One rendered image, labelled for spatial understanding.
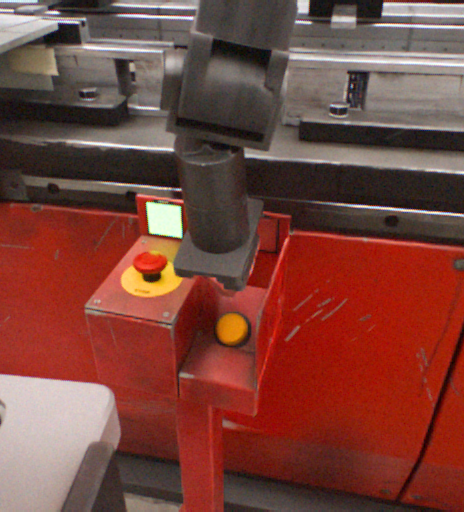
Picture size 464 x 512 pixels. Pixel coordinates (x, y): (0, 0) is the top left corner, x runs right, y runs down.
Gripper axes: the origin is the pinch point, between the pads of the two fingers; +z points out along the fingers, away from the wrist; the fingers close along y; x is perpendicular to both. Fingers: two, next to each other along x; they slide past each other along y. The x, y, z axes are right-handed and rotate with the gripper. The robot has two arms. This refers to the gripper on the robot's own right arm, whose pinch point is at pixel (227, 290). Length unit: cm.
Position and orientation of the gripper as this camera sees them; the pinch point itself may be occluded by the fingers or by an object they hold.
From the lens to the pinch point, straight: 56.2
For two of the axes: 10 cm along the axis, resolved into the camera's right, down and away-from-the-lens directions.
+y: 2.5, -7.5, 6.2
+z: 0.7, 6.5, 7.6
